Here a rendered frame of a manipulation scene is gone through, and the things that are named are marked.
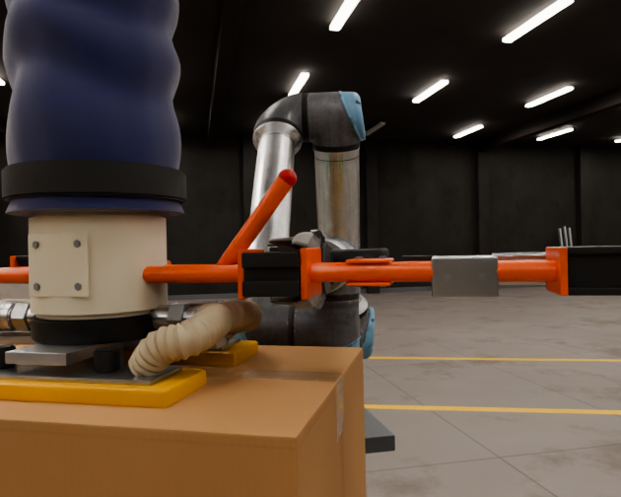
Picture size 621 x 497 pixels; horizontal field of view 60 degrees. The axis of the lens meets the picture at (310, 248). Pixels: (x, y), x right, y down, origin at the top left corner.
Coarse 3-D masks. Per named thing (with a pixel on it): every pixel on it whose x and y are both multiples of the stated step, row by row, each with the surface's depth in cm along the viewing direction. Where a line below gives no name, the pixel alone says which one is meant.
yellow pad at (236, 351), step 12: (132, 348) 77; (228, 348) 76; (240, 348) 76; (252, 348) 79; (180, 360) 74; (192, 360) 74; (204, 360) 73; (216, 360) 73; (228, 360) 73; (240, 360) 74
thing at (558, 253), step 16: (560, 256) 55; (576, 256) 56; (592, 256) 55; (608, 256) 55; (560, 272) 55; (576, 272) 56; (592, 272) 55; (608, 272) 55; (560, 288) 55; (576, 288) 55; (592, 288) 55; (608, 288) 54
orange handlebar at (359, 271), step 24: (168, 264) 72; (192, 264) 71; (312, 264) 63; (336, 264) 62; (360, 264) 61; (384, 264) 61; (408, 264) 60; (504, 264) 58; (528, 264) 57; (552, 264) 56
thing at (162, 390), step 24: (0, 360) 63; (96, 360) 60; (0, 384) 58; (24, 384) 58; (48, 384) 57; (72, 384) 57; (96, 384) 57; (120, 384) 57; (144, 384) 56; (168, 384) 56; (192, 384) 60
